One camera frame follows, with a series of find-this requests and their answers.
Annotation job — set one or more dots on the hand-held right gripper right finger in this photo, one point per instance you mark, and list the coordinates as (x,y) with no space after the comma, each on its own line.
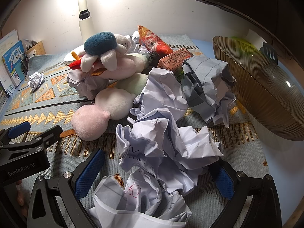
(223,180)

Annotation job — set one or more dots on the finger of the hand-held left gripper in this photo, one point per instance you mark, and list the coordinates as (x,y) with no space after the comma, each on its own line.
(20,128)
(51,134)

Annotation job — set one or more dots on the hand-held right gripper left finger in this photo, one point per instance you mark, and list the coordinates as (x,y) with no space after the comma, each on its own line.
(89,174)

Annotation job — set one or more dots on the white paper ball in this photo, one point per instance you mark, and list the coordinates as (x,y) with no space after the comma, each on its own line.
(133,206)
(79,85)
(35,80)
(163,144)
(163,92)
(134,38)

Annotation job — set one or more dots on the three-ball dango plush toy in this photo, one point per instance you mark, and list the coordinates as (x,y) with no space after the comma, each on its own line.
(123,68)
(111,103)

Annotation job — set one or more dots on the grey lined paper ball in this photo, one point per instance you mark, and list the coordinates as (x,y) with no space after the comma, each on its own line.
(204,85)

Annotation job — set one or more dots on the brown ribbed plastic bin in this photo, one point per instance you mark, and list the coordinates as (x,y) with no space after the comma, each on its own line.
(261,87)

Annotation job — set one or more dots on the blue white flower plush toy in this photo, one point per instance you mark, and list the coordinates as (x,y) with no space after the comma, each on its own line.
(101,44)

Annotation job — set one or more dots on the black fuzzy item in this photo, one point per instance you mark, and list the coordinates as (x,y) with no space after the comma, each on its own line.
(154,56)

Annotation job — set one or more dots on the orange drink carton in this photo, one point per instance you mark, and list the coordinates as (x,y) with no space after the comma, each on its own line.
(173,60)

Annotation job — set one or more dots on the red orange snack packet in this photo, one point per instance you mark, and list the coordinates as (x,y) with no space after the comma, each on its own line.
(152,41)

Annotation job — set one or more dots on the person's left hand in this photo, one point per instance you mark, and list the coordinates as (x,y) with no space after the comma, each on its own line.
(21,194)

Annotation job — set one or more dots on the patterned blue woven mat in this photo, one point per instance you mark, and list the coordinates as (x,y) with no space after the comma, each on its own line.
(59,104)

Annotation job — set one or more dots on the stack of books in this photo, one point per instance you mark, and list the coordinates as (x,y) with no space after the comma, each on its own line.
(3,92)

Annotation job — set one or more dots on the blue cover book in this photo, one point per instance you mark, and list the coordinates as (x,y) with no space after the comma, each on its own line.
(13,61)

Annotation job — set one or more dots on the kraft paper pen box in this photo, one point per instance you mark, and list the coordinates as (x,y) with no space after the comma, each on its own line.
(35,48)

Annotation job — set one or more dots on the white desk lamp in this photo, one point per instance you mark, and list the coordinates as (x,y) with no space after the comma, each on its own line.
(85,28)

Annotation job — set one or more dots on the dark slotted stand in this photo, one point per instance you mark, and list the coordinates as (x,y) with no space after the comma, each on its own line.
(269,52)

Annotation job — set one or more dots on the green tissue pack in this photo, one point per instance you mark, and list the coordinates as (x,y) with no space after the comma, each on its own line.
(237,38)

